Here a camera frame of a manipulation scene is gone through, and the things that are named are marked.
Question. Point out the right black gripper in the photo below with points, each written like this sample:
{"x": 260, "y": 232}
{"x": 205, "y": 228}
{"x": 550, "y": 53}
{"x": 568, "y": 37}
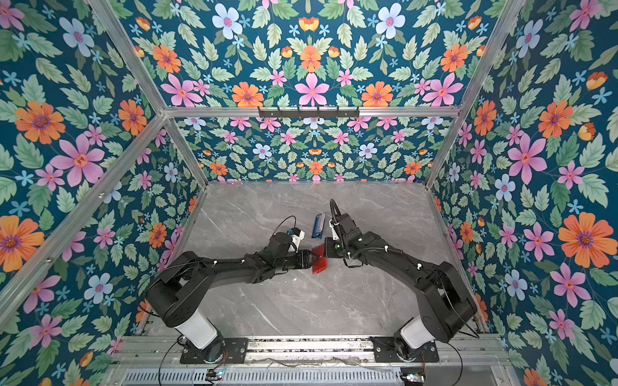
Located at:
{"x": 331, "y": 248}

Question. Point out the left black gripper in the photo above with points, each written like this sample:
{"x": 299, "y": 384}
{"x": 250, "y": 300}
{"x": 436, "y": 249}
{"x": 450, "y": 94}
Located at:
{"x": 304, "y": 263}

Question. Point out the red card holder wallet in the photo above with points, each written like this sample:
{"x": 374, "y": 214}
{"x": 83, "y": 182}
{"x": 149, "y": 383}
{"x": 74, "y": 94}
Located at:
{"x": 321, "y": 262}

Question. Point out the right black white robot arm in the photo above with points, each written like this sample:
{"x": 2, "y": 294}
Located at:
{"x": 445, "y": 305}

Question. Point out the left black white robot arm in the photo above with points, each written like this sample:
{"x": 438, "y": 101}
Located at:
{"x": 177, "y": 292}

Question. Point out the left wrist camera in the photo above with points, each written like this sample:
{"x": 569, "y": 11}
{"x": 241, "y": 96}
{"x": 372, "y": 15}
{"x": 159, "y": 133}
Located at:
{"x": 297, "y": 235}

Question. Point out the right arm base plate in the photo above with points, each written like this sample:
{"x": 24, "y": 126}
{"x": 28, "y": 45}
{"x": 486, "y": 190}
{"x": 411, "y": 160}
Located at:
{"x": 394, "y": 350}

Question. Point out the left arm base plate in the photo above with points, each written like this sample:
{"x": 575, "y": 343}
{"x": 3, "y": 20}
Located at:
{"x": 220, "y": 351}

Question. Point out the white perforated cable tray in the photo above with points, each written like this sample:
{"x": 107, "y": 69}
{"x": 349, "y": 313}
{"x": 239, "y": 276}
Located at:
{"x": 263, "y": 376}

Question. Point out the black hook rail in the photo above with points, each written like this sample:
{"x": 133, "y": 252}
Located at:
{"x": 301, "y": 113}

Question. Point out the aluminium front rail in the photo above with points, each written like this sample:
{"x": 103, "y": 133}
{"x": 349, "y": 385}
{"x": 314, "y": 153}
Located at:
{"x": 314, "y": 350}

